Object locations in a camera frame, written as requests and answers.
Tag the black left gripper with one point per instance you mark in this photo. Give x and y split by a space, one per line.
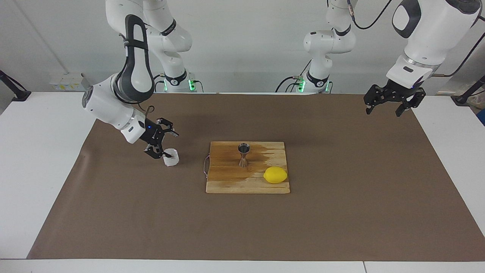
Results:
398 91

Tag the brown paper table mat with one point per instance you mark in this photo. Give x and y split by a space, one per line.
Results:
151 220

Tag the clear plastic bag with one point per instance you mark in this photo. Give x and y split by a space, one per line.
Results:
475 102

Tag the wooden cutting board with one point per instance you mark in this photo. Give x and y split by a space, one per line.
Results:
227 178

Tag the white box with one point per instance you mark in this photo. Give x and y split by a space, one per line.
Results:
66 85

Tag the black clamp stand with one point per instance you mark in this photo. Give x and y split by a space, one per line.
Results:
460 99
21 94

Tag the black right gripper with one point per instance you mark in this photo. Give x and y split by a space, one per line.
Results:
149 133

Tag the blue object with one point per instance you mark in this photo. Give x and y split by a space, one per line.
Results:
482 116

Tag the steel double jigger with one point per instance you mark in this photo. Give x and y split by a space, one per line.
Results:
243 149

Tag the yellow lemon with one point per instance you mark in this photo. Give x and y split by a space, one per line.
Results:
275 175

